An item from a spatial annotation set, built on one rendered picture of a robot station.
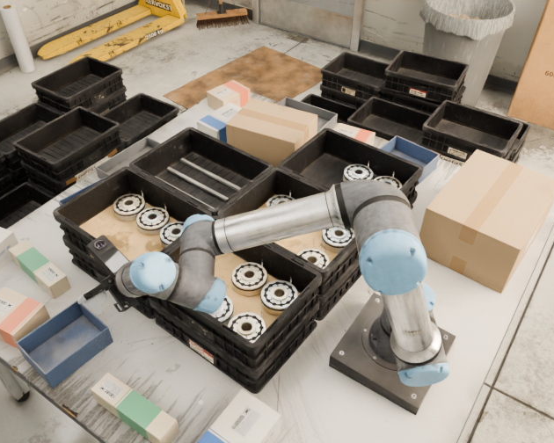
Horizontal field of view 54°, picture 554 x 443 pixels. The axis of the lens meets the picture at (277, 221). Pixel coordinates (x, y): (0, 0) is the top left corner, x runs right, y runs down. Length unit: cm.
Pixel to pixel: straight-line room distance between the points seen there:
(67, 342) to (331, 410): 77
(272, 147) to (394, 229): 119
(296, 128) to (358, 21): 260
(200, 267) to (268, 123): 115
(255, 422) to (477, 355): 67
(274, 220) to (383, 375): 61
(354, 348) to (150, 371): 57
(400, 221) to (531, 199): 96
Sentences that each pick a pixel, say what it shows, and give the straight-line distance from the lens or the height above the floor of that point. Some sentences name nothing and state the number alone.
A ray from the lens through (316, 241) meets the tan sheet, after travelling 168.
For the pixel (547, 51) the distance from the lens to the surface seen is 404.
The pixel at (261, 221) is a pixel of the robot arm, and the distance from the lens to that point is 110.
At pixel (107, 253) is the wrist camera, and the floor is 119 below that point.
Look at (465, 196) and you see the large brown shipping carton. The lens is 183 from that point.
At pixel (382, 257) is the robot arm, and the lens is 95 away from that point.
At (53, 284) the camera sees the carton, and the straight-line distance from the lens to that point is 179.
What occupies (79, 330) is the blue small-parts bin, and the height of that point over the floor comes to 70.
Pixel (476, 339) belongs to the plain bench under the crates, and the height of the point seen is 70.
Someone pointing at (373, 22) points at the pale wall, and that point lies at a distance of 463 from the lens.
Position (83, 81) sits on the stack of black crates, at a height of 49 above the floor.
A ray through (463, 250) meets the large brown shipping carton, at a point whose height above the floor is 80.
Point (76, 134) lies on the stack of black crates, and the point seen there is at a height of 49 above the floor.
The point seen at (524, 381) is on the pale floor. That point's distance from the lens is 256.
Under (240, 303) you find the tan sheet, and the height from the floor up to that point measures 83.
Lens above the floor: 202
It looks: 43 degrees down
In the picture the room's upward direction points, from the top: straight up
